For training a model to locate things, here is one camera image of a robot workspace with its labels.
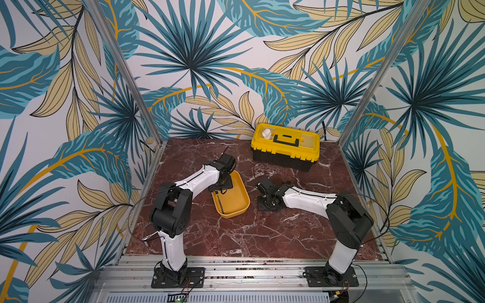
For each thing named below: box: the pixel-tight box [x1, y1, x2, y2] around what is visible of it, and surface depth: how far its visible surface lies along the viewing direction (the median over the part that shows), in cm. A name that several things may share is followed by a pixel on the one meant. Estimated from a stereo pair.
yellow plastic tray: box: [211, 169, 251, 219], surface depth 95 cm
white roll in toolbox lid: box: [261, 128, 272, 140], surface depth 97 cm
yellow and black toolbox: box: [250, 123, 321, 173], surface depth 99 cm
